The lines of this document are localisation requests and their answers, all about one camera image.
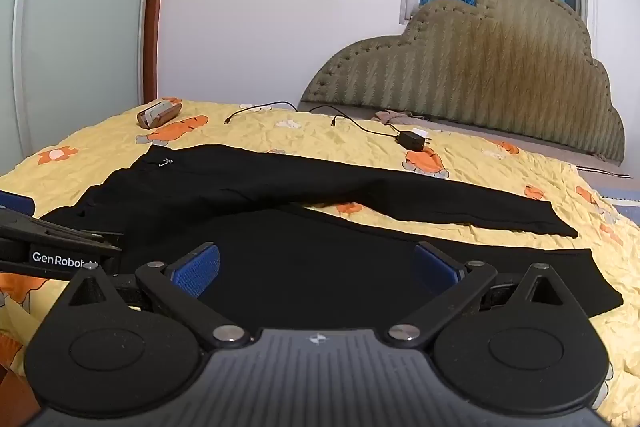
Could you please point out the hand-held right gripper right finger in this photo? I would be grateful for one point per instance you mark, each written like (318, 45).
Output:
(435, 267)

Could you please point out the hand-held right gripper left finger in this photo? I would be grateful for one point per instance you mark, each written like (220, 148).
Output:
(197, 269)

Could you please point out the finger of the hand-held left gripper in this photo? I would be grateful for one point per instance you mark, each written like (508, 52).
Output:
(75, 234)
(15, 203)

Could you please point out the black pants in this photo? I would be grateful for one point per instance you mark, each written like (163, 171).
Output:
(300, 187)

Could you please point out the black power adapter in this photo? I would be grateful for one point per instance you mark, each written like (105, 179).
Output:
(410, 140)

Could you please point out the brown pouch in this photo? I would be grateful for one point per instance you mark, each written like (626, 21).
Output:
(160, 112)

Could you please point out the pink crumpled cloth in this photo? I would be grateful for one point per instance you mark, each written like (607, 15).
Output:
(392, 117)

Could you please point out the frosted flower print wardrobe door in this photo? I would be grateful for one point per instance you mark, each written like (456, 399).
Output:
(75, 47)

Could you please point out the yellow carrot print bedsheet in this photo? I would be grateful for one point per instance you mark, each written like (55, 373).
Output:
(325, 139)

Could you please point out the olive padded headboard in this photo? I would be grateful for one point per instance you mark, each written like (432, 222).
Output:
(475, 72)

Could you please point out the brown wooden door frame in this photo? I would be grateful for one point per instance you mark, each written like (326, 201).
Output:
(155, 7)

